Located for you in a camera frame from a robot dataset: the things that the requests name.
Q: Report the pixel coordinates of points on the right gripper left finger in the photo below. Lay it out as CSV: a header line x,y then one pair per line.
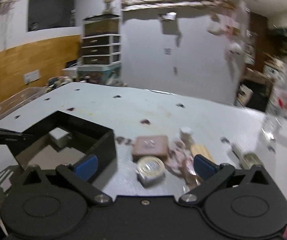
x,y
75,177

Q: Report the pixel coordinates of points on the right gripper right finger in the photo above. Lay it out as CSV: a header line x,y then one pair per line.
x,y
214,177

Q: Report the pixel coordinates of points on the oval light wooden block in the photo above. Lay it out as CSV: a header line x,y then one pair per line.
x,y
199,149

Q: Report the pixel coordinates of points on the black storage box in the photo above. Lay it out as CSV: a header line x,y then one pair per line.
x,y
86,138

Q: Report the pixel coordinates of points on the white rectangular charger block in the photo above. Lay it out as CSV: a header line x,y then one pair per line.
x,y
60,137

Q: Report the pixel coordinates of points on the round cream tape dispenser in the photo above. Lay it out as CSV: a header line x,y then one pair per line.
x,y
150,170

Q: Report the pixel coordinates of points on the brown carved wooden coaster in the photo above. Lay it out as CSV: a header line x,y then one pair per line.
x,y
153,145

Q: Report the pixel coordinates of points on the beige utility knife tool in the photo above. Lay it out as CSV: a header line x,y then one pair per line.
x,y
246,160

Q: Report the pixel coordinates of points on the clear plastic storage bin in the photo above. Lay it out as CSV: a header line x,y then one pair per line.
x,y
20,99

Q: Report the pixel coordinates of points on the clear plastic water bottle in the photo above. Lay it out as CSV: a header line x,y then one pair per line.
x,y
277,106

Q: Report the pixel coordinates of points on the white three drawer cabinet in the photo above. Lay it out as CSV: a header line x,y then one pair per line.
x,y
102,49

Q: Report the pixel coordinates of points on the glass fish tank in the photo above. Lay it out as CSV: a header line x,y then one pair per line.
x,y
101,24

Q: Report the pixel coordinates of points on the white wall power socket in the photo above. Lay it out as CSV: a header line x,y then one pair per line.
x,y
31,76

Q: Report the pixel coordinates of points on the dark wall window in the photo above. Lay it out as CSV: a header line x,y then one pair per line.
x,y
49,14

